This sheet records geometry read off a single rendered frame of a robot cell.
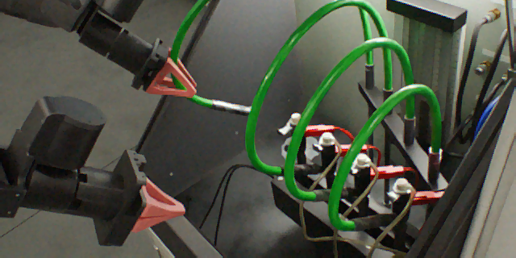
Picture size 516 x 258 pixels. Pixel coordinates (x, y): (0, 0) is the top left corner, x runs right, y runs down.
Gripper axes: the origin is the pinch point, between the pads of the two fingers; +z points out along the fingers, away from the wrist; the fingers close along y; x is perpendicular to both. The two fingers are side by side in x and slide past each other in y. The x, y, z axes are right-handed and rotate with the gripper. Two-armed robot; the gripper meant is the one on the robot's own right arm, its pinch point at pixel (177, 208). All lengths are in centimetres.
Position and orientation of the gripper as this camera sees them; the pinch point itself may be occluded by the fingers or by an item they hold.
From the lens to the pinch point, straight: 67.7
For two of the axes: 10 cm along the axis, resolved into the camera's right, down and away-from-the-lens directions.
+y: 5.1, -8.1, -2.8
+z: 7.5, 2.7, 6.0
